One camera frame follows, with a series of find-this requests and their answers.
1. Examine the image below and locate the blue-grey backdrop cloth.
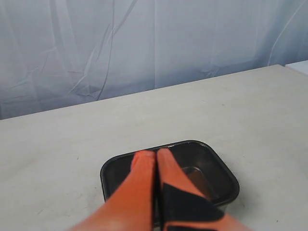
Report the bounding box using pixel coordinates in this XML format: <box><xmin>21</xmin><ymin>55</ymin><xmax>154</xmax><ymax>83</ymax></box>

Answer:
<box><xmin>0</xmin><ymin>0</ymin><xmax>308</xmax><ymax>119</ymax></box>

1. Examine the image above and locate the dark transparent box lid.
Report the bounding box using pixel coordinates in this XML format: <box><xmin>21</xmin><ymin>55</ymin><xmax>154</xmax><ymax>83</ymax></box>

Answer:
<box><xmin>100</xmin><ymin>140</ymin><xmax>240</xmax><ymax>211</ymax></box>

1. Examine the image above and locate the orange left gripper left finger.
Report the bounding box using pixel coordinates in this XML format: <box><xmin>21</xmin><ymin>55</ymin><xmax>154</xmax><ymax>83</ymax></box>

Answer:
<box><xmin>70</xmin><ymin>150</ymin><xmax>156</xmax><ymax>231</ymax></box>

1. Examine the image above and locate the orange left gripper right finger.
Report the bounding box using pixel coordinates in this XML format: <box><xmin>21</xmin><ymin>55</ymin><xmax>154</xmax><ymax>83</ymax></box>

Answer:
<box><xmin>157</xmin><ymin>148</ymin><xmax>250</xmax><ymax>231</ymax></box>

